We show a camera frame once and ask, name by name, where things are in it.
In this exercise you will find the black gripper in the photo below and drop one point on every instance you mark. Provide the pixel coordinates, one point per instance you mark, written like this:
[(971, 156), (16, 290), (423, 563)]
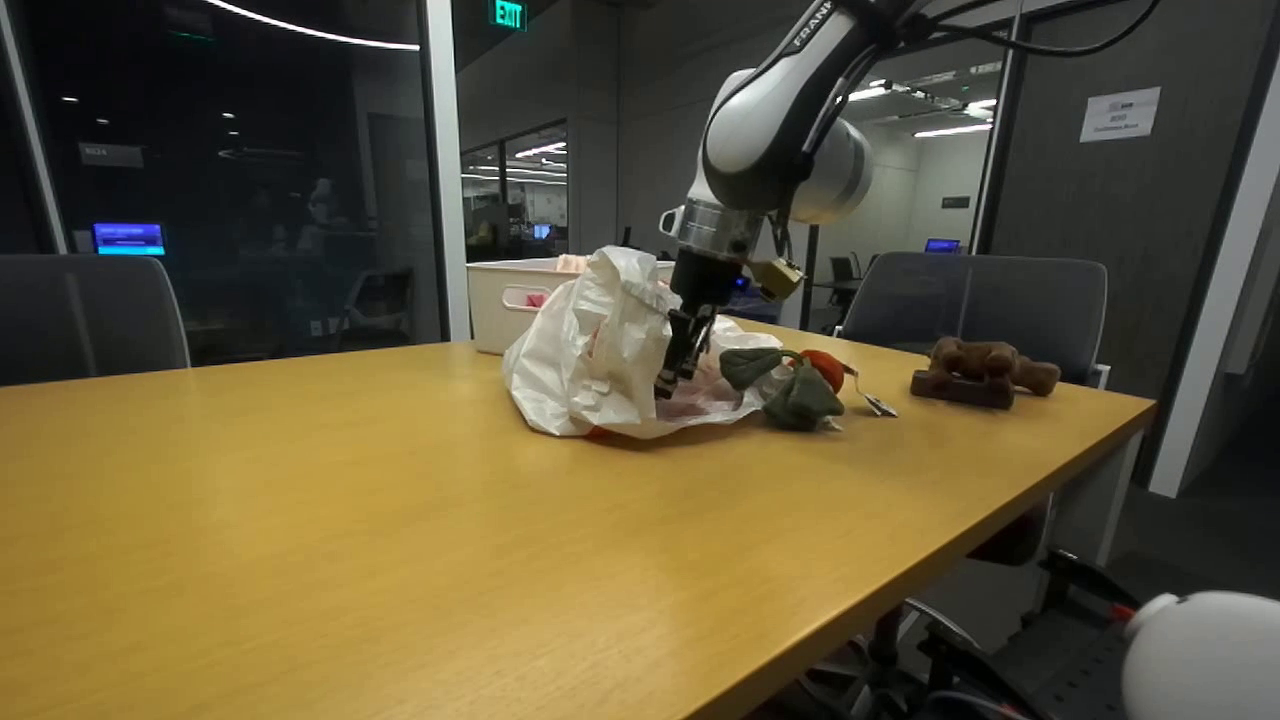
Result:
[(705, 287)]

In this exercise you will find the white plastic bag orange print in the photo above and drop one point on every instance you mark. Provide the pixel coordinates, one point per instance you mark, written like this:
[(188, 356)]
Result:
[(587, 347)]

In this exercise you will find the brown plush moose toy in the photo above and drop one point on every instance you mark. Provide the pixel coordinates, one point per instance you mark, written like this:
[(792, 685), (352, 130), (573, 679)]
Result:
[(987, 356)]

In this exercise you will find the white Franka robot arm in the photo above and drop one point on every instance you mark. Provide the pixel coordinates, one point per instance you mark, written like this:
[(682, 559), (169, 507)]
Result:
[(775, 123)]

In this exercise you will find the white plastic storage bin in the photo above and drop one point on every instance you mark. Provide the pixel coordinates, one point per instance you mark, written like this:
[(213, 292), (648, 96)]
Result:
[(501, 314)]

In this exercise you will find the small silver metal piece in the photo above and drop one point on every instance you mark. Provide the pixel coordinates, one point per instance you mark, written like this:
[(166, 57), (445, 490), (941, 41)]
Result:
[(873, 401)]

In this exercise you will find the grey office chair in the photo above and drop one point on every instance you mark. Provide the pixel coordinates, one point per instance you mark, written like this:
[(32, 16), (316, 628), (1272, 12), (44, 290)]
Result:
[(83, 320), (1043, 300), (907, 300)]

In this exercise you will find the green exit sign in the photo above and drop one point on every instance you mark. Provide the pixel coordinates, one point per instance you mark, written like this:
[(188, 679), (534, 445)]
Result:
[(510, 12)]

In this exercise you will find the glowing blue monitor screen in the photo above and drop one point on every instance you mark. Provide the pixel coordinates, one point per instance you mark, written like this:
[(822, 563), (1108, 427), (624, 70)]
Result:
[(131, 242)]

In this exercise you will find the white rounded plastic object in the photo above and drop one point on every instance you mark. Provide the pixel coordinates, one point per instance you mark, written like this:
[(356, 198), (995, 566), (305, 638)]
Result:
[(1200, 662)]

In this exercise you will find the tan wrist mount plate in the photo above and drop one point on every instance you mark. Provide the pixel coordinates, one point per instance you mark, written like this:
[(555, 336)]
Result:
[(777, 278)]

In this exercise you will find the white paper wall sign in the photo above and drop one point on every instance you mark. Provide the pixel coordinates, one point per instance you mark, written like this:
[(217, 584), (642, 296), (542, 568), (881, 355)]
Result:
[(1119, 112)]

